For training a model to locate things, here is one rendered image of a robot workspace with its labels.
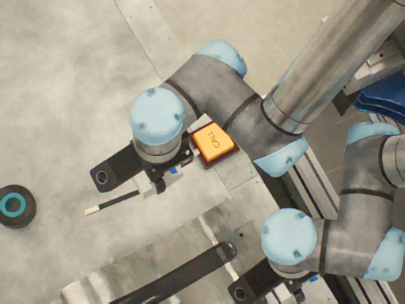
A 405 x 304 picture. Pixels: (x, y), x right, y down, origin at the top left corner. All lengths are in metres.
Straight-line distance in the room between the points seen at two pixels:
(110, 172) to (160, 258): 0.25
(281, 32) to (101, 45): 1.02
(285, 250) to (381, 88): 0.60
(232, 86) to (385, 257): 0.32
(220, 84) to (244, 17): 1.47
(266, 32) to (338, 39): 1.57
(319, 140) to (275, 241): 1.21
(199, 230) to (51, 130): 0.38
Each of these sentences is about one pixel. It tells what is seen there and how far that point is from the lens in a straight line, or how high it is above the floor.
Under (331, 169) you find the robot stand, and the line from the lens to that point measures 2.31.
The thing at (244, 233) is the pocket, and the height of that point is 0.86.
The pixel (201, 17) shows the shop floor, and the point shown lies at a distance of 2.64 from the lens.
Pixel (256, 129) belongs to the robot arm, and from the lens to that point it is 1.17.
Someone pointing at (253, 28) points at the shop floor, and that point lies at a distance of 2.64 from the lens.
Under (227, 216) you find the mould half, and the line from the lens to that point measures 1.54.
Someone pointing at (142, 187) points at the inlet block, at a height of 0.96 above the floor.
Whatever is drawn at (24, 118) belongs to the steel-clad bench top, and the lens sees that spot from 1.70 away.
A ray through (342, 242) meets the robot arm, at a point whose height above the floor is 1.29.
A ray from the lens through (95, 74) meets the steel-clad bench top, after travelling 1.72.
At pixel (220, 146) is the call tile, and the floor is 0.84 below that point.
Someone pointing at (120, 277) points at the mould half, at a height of 0.91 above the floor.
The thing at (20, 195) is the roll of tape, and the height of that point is 0.83.
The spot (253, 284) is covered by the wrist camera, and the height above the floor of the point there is 1.08.
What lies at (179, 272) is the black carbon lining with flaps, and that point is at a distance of 1.53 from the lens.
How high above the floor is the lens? 2.40
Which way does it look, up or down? 75 degrees down
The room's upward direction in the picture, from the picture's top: 11 degrees clockwise
